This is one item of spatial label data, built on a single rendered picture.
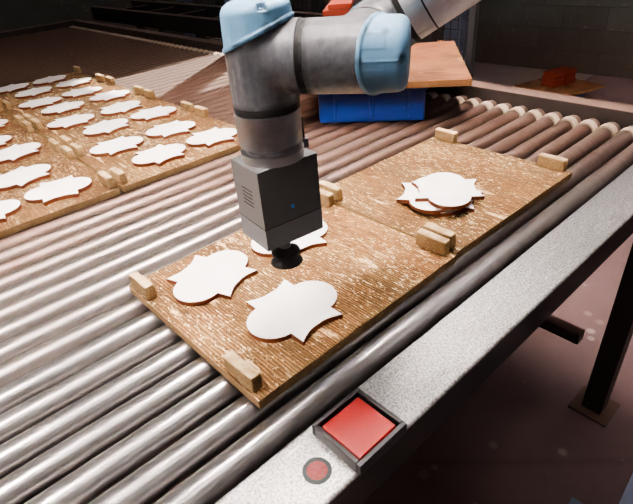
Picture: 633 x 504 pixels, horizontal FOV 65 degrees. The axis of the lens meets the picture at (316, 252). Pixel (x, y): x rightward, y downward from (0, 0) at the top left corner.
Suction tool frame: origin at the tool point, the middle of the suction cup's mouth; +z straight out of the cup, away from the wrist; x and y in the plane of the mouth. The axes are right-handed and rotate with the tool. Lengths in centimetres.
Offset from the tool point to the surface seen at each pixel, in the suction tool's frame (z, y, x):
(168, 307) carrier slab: 9.0, 13.7, -13.6
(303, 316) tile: 8.2, 0.0, 2.7
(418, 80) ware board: -1, -73, -46
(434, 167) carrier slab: 9, -52, -20
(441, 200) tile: 6.5, -37.2, -5.4
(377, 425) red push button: 9.7, 3.6, 21.9
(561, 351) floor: 103, -119, -12
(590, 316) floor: 103, -146, -16
